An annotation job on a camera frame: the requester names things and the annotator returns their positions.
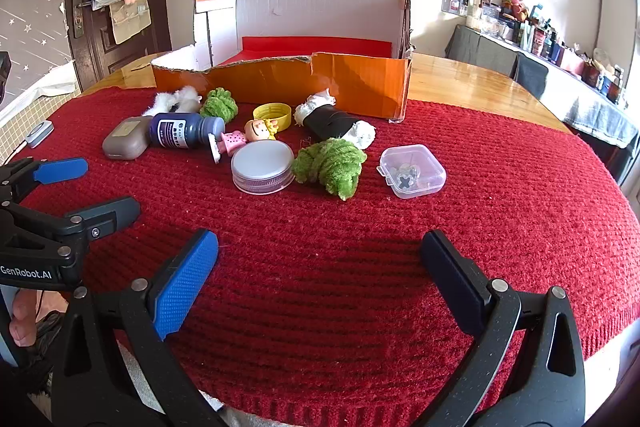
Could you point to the cluttered side table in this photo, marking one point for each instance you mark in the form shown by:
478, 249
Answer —
575, 92

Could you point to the dark blue ink bottle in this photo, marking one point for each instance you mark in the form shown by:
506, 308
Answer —
180, 131

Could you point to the small green fluffy ball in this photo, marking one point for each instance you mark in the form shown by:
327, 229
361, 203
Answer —
220, 104

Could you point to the yellow plastic cap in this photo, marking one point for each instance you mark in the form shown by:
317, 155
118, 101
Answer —
272, 114

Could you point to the pink doll figurine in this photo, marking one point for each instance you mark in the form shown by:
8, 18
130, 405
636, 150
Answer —
257, 129

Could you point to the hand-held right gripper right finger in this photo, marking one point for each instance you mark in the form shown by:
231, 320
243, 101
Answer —
450, 277

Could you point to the orange cardboard box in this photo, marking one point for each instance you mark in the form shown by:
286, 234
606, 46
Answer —
360, 82

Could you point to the small grey blue device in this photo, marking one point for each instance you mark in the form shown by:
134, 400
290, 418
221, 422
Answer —
39, 134

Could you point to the person's left hand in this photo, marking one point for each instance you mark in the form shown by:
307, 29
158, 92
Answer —
22, 322

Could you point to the grey-brown plastic case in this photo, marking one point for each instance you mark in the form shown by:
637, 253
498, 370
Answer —
125, 138

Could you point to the round clear jar white lid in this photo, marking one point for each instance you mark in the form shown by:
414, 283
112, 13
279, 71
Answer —
262, 162

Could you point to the red knitted mat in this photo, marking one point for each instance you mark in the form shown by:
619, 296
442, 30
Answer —
325, 217

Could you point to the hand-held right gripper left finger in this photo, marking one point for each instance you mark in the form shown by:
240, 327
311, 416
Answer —
185, 282

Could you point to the red plush toy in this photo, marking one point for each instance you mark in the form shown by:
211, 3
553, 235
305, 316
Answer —
516, 2

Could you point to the small clear plastic box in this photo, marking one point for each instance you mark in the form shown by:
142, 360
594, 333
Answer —
410, 172

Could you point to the white fluffy star toy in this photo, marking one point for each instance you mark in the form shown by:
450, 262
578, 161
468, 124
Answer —
185, 97

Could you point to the beige fabric door organizer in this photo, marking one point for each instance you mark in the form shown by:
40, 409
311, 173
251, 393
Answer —
130, 19

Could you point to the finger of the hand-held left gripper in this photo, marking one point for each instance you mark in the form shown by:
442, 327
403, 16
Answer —
110, 212
60, 171

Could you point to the black and white roll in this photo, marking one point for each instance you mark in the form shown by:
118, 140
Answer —
330, 122

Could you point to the large green fluffy ball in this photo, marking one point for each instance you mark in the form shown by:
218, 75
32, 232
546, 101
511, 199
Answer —
325, 162

